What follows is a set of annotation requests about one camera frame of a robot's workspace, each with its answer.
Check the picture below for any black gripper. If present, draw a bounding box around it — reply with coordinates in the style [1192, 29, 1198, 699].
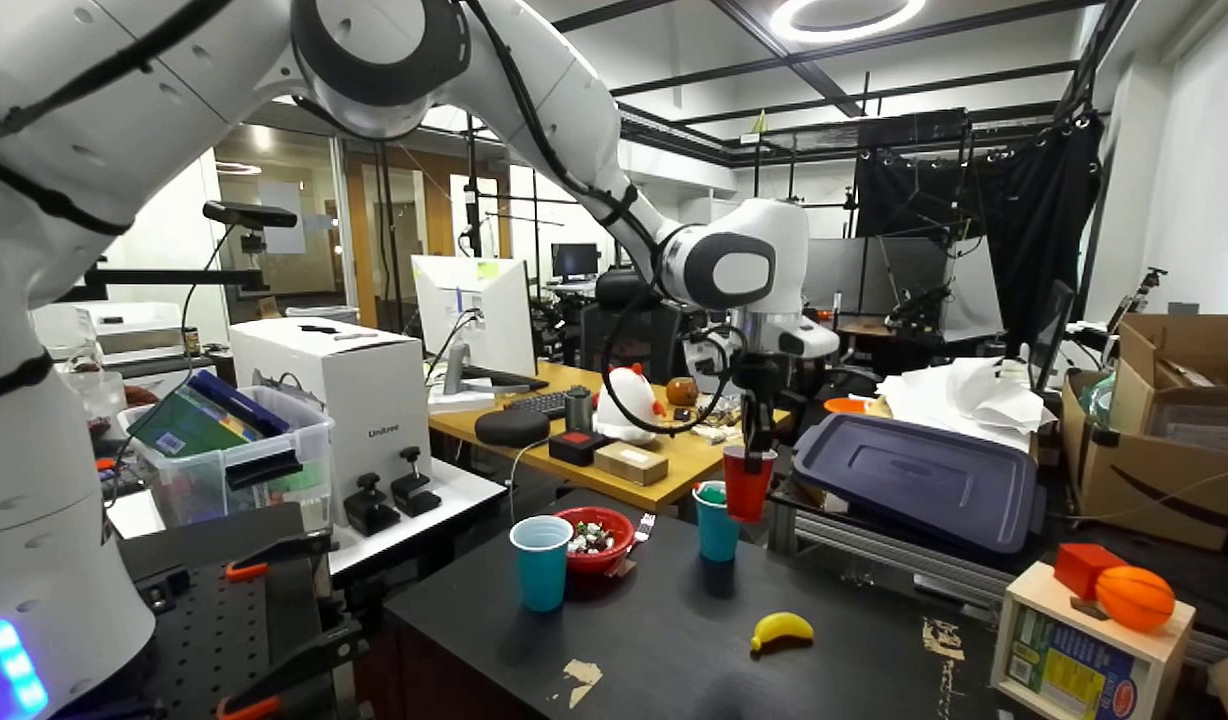
[729, 349, 806, 466]

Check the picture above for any red plastic cup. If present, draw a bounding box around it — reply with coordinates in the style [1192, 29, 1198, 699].
[721, 450, 781, 528]

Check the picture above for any small teal plastic cup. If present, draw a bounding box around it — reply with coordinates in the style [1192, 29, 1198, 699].
[687, 476, 745, 569]

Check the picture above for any red plastic bowl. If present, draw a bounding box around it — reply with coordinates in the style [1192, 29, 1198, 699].
[554, 504, 641, 579]

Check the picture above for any large blue plastic cup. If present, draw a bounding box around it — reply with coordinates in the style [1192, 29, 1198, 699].
[505, 513, 576, 617]

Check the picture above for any tan cardboard box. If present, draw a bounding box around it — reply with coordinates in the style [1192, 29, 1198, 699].
[592, 441, 671, 488]

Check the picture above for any dark blue storage lid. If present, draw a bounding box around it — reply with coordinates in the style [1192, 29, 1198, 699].
[789, 413, 1048, 561]

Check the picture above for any black box red label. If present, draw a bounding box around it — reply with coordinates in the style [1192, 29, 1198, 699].
[544, 425, 611, 467]

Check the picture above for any yellow toy banana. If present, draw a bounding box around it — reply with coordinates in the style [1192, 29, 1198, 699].
[747, 609, 822, 661]

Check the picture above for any wooden desk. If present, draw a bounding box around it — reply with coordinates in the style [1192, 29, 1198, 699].
[429, 358, 797, 518]

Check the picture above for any white plastic bag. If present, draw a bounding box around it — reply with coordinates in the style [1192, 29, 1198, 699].
[877, 352, 1061, 458]

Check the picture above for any small tan tape scrap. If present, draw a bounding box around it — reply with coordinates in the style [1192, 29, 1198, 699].
[919, 612, 967, 669]

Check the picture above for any white shelf table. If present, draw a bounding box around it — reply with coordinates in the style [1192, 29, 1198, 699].
[105, 458, 507, 579]

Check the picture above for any white backed monitor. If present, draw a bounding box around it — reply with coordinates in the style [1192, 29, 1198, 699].
[412, 253, 542, 404]

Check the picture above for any large tan tape scrap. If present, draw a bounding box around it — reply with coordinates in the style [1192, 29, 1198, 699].
[556, 657, 609, 714]

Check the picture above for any black curtain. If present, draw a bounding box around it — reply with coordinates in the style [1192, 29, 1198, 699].
[854, 114, 1107, 352]

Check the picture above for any black joystick controller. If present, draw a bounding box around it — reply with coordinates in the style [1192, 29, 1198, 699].
[388, 444, 444, 519]
[340, 472, 405, 539]

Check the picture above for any red toy block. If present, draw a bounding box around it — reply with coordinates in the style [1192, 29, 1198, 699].
[1052, 539, 1124, 604]

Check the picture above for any wooden toy box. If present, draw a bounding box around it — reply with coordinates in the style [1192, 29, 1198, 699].
[990, 556, 1199, 720]

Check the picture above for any open cardboard box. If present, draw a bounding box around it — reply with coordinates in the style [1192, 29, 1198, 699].
[1057, 313, 1228, 556]

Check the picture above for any white appliance box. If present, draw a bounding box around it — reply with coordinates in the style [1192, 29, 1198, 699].
[229, 317, 435, 538]

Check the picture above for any black orange clamp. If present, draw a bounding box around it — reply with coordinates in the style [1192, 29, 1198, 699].
[217, 532, 335, 587]
[217, 617, 368, 720]

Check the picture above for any clear plastic bin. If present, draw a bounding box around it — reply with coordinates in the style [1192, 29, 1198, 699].
[123, 384, 340, 532]

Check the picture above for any blue book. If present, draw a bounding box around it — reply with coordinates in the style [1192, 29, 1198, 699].
[186, 368, 296, 441]

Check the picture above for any green book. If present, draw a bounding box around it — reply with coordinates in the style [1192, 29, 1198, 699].
[128, 384, 247, 461]

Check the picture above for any black perforated breadboard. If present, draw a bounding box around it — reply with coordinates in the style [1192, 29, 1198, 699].
[47, 495, 388, 720]

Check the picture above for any white printer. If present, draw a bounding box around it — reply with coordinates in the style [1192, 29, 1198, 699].
[68, 297, 229, 382]

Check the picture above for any aluminum rail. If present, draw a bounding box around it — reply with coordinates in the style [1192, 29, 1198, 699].
[789, 513, 1045, 612]

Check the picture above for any ring ceiling light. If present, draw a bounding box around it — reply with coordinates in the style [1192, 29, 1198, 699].
[763, 0, 932, 52]

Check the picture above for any black camera on stand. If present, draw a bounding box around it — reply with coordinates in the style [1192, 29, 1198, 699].
[201, 198, 305, 262]

